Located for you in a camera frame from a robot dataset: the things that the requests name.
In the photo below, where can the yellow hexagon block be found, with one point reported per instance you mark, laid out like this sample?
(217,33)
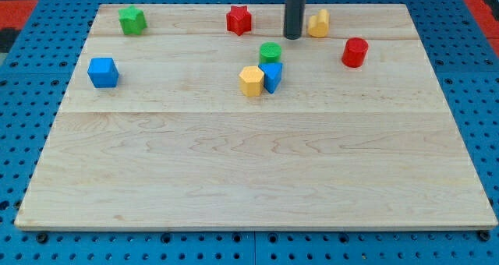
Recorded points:
(251,81)

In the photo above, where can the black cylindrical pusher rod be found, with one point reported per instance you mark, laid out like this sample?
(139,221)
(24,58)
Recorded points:
(293,19)

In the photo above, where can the red cylinder block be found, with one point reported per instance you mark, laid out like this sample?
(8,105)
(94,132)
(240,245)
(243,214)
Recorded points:
(355,52)

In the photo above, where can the green cylinder block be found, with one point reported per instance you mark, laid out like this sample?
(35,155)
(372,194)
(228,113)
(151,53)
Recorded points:
(270,52)

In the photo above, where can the red star block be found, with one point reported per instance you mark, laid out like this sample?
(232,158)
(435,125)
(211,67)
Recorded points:
(239,20)

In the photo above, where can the yellow heart block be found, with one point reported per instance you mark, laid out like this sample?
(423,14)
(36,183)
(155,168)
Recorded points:
(318,24)

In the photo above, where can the wooden board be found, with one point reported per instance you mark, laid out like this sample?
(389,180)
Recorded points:
(176,145)

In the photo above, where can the blue triangle block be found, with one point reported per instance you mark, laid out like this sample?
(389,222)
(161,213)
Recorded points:
(272,75)

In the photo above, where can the blue cube block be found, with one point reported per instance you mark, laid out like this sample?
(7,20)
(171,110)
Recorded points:
(103,72)

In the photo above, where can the green star block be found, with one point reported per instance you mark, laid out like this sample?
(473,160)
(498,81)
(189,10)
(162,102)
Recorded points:
(132,20)

